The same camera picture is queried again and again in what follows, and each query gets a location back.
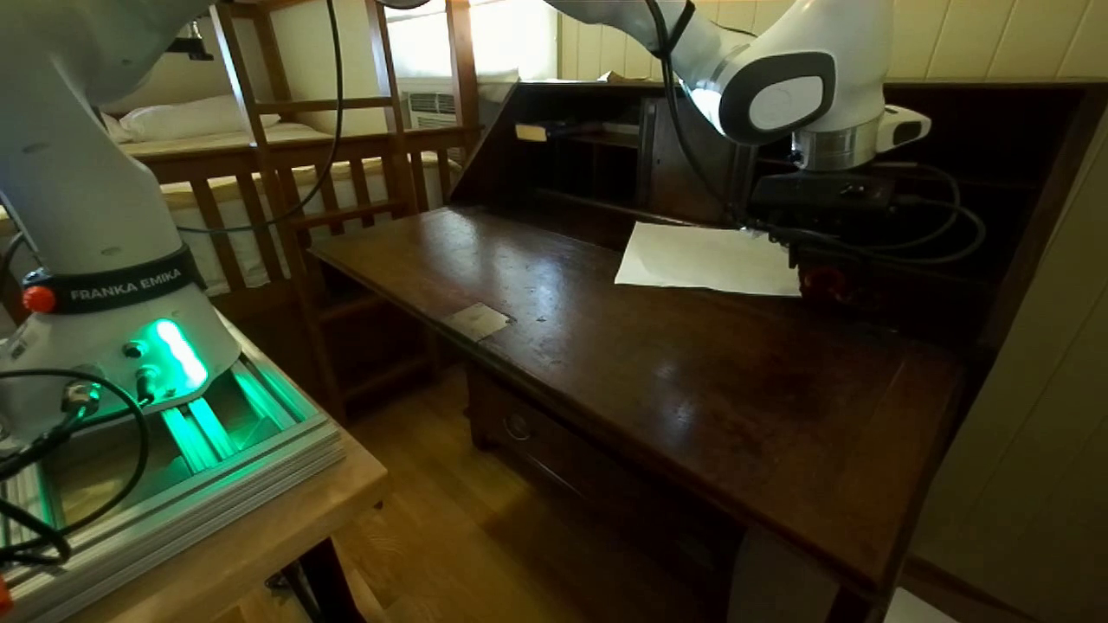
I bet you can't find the dark wooden secretary desk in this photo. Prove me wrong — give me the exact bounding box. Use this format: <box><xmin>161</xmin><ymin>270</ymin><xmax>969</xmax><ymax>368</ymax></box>
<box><xmin>309</xmin><ymin>75</ymin><xmax>1108</xmax><ymax>623</ymax></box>

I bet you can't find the wooden chair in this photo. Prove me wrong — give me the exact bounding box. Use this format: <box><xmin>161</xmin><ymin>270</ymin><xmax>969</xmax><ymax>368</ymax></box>
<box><xmin>100</xmin><ymin>0</ymin><xmax>486</xmax><ymax>423</ymax></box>

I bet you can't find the large white paper sheet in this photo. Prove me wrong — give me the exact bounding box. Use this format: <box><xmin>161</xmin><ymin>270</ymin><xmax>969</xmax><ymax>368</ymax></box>
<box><xmin>614</xmin><ymin>219</ymin><xmax>806</xmax><ymax>302</ymax></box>

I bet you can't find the white pillow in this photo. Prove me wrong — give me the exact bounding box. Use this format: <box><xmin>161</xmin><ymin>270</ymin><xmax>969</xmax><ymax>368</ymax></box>
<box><xmin>114</xmin><ymin>95</ymin><xmax>289</xmax><ymax>147</ymax></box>

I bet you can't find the black hanging cable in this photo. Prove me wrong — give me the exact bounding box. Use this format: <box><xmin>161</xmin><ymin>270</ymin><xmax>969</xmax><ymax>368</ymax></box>
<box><xmin>169</xmin><ymin>0</ymin><xmax>352</xmax><ymax>237</ymax></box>

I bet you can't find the black base cable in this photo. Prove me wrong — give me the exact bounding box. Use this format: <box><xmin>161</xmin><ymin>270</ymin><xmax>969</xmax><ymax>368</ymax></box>
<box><xmin>0</xmin><ymin>368</ymin><xmax>151</xmax><ymax>570</ymax></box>

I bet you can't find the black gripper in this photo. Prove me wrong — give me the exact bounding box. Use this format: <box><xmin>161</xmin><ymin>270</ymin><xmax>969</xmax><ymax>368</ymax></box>
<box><xmin>791</xmin><ymin>219</ymin><xmax>892</xmax><ymax>307</ymax></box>

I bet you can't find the light wooden robot table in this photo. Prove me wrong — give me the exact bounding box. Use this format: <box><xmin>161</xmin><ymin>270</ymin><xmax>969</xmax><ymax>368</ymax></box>
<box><xmin>62</xmin><ymin>427</ymin><xmax>390</xmax><ymax>623</ymax></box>

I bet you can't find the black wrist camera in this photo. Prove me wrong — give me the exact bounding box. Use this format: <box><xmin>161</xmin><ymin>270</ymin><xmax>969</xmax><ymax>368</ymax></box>
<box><xmin>748</xmin><ymin>169</ymin><xmax>906</xmax><ymax>225</ymax></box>

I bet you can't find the small pale paper label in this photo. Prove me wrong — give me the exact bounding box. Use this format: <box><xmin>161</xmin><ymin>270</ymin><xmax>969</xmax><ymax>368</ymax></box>
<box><xmin>445</xmin><ymin>302</ymin><xmax>511</xmax><ymax>343</ymax></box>

